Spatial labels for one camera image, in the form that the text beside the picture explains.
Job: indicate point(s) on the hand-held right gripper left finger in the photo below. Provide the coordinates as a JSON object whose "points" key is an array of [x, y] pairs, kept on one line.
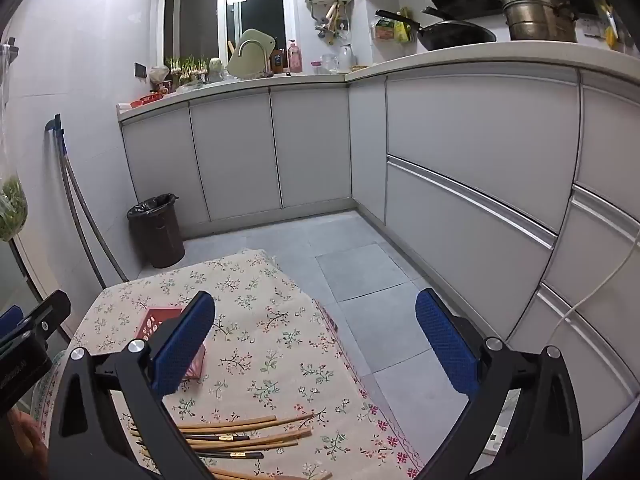
{"points": [[185, 340]]}

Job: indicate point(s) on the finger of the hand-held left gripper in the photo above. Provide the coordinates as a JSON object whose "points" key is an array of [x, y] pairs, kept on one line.
{"points": [[45, 312]]}

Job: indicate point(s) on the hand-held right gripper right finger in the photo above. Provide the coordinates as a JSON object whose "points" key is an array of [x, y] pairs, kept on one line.
{"points": [[445, 340]]}

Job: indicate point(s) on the pink perforated utensil basket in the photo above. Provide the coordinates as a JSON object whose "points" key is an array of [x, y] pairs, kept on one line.
{"points": [[150, 322]]}

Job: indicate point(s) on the hanging wooden utensils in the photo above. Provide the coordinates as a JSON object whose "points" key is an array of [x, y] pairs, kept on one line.
{"points": [[331, 17]]}

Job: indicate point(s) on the person's left hand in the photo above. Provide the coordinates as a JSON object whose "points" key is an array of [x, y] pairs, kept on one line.
{"points": [[25, 437]]}

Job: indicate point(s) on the floral tablecloth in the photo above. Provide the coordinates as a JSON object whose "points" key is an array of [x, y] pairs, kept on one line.
{"points": [[280, 360]]}

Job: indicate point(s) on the brown trash bin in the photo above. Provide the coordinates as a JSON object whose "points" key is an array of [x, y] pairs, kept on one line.
{"points": [[160, 240]]}

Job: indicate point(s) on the white power strip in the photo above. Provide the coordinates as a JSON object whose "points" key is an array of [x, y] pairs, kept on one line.
{"points": [[500, 435]]}

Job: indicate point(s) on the plastic bag of greens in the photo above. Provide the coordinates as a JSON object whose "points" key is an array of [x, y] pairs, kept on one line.
{"points": [[10, 205]]}

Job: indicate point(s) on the grey kitchen cabinets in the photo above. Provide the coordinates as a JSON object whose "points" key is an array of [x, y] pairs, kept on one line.
{"points": [[450, 160]]}

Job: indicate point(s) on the red plastic container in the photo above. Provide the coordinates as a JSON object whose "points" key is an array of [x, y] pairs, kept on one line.
{"points": [[149, 100]]}

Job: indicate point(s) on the crumpled plastic bag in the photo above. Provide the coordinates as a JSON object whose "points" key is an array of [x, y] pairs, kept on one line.
{"points": [[159, 74]]}

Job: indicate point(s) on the green garlic sprouts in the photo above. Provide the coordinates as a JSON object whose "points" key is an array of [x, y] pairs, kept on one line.
{"points": [[187, 67]]}

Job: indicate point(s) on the pale green vegetable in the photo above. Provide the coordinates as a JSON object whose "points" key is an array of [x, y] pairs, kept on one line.
{"points": [[216, 69]]}

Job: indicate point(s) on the pale green cutting board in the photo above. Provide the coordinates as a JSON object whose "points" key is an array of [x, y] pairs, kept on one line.
{"points": [[240, 62]]}

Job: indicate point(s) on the dark bottle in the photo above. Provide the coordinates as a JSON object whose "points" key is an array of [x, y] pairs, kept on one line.
{"points": [[278, 62]]}

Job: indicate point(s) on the clear glass jar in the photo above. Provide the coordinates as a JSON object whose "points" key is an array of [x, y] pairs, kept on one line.
{"points": [[329, 64]]}

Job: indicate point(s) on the clear glass pitcher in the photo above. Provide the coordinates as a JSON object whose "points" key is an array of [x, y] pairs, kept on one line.
{"points": [[348, 56]]}

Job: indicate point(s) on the small pink lid container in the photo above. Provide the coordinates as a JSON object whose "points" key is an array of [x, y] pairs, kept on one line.
{"points": [[316, 67]]}

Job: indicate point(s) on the pink pump bottle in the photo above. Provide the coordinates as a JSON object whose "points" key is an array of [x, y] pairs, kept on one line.
{"points": [[295, 57]]}

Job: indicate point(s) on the metal kitchen faucet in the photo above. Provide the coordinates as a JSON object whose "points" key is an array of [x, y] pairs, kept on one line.
{"points": [[250, 42]]}

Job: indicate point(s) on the black wok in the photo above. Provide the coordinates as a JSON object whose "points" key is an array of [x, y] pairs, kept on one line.
{"points": [[450, 35]]}

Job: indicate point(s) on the orange green seasoning box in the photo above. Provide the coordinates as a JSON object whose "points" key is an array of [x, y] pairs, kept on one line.
{"points": [[384, 31]]}

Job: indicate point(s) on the yellow green seasoning bag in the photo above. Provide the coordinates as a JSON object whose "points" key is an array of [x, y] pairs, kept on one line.
{"points": [[403, 27]]}

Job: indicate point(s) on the kitchen window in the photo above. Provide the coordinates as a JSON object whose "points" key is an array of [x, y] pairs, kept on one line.
{"points": [[195, 10]]}

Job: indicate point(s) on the steel steamer pot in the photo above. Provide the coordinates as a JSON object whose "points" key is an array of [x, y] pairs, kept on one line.
{"points": [[535, 10]]}

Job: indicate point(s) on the yellow hanging bag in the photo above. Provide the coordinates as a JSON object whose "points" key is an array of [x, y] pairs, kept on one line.
{"points": [[609, 22]]}

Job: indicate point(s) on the wall mop holder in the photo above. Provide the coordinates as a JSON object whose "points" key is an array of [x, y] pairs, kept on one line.
{"points": [[54, 122]]}

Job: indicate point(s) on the black wall socket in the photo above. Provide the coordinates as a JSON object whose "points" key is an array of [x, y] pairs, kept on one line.
{"points": [[140, 71]]}

